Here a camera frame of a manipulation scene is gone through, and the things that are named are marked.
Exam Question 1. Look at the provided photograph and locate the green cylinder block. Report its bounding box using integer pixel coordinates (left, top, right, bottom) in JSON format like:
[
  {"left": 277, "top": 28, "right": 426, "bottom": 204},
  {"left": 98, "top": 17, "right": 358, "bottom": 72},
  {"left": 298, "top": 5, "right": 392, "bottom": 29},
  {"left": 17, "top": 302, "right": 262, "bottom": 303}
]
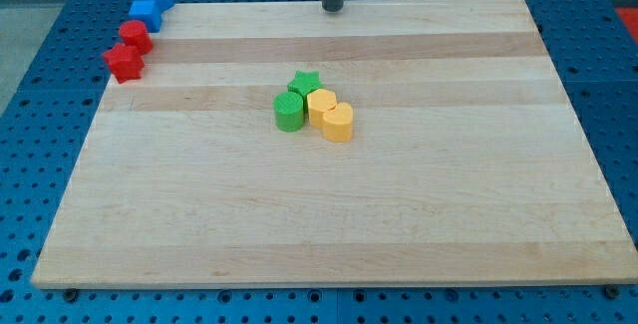
[{"left": 273, "top": 92, "right": 305, "bottom": 133}]

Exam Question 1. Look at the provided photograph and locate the blue cube block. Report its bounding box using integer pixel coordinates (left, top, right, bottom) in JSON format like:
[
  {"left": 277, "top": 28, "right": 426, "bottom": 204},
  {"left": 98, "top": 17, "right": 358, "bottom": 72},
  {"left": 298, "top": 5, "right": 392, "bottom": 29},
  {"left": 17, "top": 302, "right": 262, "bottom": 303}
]
[{"left": 129, "top": 0, "right": 162, "bottom": 33}]

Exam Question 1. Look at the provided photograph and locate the yellow hexagon block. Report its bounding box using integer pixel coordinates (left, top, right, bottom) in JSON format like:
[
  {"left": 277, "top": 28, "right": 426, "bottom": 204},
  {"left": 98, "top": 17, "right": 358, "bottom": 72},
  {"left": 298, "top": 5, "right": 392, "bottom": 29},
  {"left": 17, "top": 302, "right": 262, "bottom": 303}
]
[{"left": 306, "top": 89, "right": 337, "bottom": 129}]

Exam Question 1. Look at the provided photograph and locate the green star block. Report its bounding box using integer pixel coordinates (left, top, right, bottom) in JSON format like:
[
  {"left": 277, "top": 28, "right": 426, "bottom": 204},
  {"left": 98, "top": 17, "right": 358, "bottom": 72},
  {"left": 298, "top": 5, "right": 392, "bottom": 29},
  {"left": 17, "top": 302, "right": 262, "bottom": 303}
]
[{"left": 287, "top": 70, "right": 323, "bottom": 111}]

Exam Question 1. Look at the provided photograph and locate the red star block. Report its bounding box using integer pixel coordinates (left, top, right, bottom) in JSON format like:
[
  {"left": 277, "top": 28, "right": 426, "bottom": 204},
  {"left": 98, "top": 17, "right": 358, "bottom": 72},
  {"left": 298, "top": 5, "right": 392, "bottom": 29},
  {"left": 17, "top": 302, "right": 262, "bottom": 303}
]
[{"left": 102, "top": 43, "right": 145, "bottom": 84}]

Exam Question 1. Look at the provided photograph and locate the yellow heart block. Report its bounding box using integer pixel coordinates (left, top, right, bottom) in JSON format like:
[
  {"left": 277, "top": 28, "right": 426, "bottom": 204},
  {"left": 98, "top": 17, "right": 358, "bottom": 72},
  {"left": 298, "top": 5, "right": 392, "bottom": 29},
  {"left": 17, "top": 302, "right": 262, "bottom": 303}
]
[{"left": 322, "top": 102, "right": 354, "bottom": 143}]

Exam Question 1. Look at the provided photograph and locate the light wooden board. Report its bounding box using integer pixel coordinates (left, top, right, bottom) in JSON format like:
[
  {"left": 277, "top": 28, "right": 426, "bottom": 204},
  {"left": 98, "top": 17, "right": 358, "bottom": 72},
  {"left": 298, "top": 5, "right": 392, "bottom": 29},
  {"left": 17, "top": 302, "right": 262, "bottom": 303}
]
[{"left": 32, "top": 0, "right": 637, "bottom": 289}]

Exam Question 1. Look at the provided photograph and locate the red cylinder block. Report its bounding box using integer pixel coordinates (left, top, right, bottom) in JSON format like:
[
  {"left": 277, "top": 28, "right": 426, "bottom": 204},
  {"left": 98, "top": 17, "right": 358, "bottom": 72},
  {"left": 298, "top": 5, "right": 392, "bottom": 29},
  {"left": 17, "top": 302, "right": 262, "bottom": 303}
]
[{"left": 118, "top": 20, "right": 154, "bottom": 55}]

